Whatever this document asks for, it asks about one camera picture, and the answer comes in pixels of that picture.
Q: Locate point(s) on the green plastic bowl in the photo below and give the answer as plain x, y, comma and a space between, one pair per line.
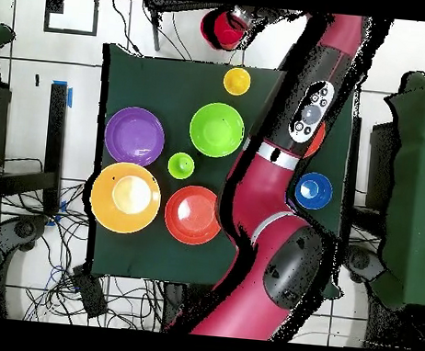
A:
217, 129

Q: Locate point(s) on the yellow plastic cup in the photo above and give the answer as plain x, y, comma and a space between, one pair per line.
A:
237, 81

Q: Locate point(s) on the red plastic cup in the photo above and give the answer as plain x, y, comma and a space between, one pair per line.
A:
227, 31

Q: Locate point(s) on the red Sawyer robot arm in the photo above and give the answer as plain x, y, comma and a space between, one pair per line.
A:
262, 198

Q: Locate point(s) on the green plastic cup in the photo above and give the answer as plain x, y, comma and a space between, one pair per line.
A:
181, 165

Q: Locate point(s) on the orange-red plastic bowl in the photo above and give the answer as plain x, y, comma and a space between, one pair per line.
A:
316, 142
190, 215

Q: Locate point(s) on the large orange plastic bowl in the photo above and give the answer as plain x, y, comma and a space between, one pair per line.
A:
122, 197

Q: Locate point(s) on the small blue plastic bowl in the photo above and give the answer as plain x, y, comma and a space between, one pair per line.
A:
313, 190

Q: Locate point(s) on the dark green tablecloth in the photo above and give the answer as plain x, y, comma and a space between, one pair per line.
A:
161, 82

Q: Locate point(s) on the blue tape strip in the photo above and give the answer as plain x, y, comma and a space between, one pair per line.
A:
70, 98

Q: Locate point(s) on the black power adapter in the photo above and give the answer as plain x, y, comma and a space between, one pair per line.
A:
89, 294

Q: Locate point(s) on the small black floor marker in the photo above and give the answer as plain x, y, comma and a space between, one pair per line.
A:
37, 80

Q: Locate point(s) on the black camera stand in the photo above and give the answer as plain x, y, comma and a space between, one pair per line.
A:
155, 34

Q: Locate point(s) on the black metal frame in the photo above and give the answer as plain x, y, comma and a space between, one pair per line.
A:
55, 132
381, 164

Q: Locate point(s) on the black square floor frame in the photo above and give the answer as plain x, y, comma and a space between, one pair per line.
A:
54, 3

